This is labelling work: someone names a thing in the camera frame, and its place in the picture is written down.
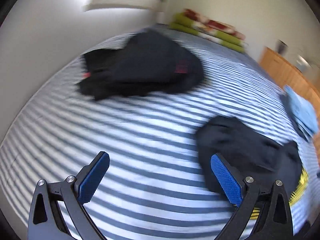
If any black sport shirt yellow print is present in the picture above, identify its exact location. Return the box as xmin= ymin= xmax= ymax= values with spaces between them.
xmin=195 ymin=115 xmax=308 ymax=205

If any blue white striped bedspread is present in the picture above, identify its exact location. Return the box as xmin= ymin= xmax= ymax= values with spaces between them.
xmin=1 ymin=25 xmax=319 ymax=239

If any light blue folded towel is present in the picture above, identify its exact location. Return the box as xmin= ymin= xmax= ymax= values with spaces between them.
xmin=284 ymin=85 xmax=319 ymax=137

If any black garment with red logo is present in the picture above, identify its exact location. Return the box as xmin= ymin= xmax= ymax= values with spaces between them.
xmin=79 ymin=30 xmax=204 ymax=101

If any green red folded blanket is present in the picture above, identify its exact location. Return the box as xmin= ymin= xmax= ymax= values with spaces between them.
xmin=169 ymin=9 xmax=247 ymax=53

